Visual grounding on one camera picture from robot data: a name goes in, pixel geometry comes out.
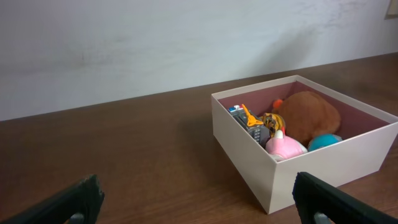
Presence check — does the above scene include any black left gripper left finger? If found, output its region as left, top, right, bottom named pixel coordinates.
left=2, top=174, right=104, bottom=224

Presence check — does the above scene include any blue toy ball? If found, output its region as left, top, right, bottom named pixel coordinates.
left=308, top=134, right=342, bottom=152

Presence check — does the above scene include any white pink duck toy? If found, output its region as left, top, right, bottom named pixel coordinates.
left=265, top=130, right=308, bottom=162

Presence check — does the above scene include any brown plush toy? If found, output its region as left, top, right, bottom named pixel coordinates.
left=272, top=91, right=341, bottom=146

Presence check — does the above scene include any yellow round plastic toy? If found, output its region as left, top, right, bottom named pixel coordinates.
left=261, top=113, right=285, bottom=138

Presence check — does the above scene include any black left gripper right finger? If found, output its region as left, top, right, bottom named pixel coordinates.
left=292, top=172, right=397, bottom=224

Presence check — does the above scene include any white cardboard box pink inside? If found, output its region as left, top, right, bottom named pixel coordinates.
left=211, top=75, right=397, bottom=213

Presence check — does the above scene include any grey red toy truck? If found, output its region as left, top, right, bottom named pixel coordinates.
left=228, top=104, right=271, bottom=148

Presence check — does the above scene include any beige wall fixture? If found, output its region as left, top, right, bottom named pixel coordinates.
left=385, top=0, right=398, bottom=19

